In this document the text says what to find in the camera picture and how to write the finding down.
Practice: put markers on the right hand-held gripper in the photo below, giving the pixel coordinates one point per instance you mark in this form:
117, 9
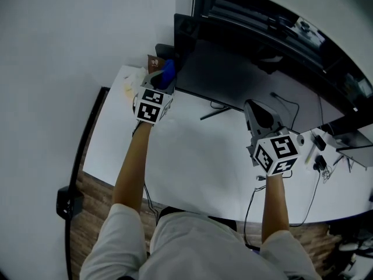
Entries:
277, 153

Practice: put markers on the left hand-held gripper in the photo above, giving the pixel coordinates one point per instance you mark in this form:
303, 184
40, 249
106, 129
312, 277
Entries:
150, 109

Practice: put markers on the blue cloth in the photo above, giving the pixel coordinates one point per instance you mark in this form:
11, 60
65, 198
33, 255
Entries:
169, 69

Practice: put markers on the large black monitor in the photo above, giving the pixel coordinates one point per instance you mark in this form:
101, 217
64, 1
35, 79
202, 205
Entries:
227, 77

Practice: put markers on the person's right forearm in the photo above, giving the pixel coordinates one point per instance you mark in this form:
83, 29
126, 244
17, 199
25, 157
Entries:
274, 209

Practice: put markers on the curved black monitor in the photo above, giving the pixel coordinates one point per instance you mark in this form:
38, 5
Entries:
357, 140

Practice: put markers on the brown snack packet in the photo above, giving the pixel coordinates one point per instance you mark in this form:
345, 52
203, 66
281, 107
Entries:
154, 64

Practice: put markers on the clear plastic bag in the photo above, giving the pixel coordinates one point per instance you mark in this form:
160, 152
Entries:
131, 80

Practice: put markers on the black chair back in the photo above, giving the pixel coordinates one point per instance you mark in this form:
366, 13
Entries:
164, 50

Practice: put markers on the white tape roll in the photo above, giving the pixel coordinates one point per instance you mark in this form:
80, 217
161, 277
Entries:
300, 139

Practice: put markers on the white pen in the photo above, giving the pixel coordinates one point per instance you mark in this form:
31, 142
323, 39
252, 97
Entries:
309, 154

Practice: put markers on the black power adapter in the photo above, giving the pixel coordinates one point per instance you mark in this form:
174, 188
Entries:
320, 162
320, 142

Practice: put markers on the white shirt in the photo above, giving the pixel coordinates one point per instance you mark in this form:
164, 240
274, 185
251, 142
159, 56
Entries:
198, 252

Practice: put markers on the black floor box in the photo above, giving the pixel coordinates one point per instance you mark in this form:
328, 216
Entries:
68, 201

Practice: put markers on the black baseboard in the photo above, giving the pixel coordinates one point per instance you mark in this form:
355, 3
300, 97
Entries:
67, 249

